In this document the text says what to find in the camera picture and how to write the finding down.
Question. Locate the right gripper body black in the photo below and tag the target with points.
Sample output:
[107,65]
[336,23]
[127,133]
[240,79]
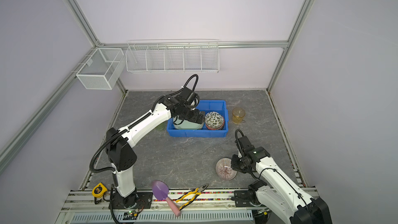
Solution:
[238,163]

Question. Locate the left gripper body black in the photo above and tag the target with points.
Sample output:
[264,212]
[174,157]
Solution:
[192,115]

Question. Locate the mint green plate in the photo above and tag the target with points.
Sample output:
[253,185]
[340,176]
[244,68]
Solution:
[186,125]

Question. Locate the pink striped ribbed bowl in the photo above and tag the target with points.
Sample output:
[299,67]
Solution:
[224,169]

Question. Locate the green glass cup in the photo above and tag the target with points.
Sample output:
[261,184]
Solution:
[161,126]

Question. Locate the red rimmed bowl underneath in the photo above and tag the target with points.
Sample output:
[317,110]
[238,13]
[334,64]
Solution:
[213,128]

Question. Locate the amber glass cup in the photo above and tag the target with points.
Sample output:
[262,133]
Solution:
[238,115]

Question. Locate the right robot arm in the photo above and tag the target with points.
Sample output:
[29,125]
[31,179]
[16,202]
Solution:
[274,189]

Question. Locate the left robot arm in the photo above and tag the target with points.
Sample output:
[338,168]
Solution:
[116,154]

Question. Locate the blue plastic bin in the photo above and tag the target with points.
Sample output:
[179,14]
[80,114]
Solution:
[206,106]

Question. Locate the yellow black pliers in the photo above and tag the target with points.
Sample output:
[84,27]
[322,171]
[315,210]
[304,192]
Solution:
[194,195]

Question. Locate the small white mesh basket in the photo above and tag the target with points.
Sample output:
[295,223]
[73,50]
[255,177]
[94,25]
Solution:
[102,69]

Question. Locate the yellow tape measure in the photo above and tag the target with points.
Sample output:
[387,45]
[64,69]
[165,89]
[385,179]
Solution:
[99,190]

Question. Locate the green circuit board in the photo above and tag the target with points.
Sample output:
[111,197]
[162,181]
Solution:
[130,215]

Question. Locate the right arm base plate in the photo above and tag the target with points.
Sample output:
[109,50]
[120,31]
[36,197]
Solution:
[245,198]

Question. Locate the long white wire basket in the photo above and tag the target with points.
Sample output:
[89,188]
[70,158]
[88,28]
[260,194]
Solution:
[172,55]

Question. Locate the white vented cable duct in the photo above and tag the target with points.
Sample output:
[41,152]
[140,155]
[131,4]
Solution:
[167,217]

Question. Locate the purple scoop pink handle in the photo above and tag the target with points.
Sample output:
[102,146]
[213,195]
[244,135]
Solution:
[161,192]

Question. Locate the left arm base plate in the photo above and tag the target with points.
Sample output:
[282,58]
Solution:
[137,200]

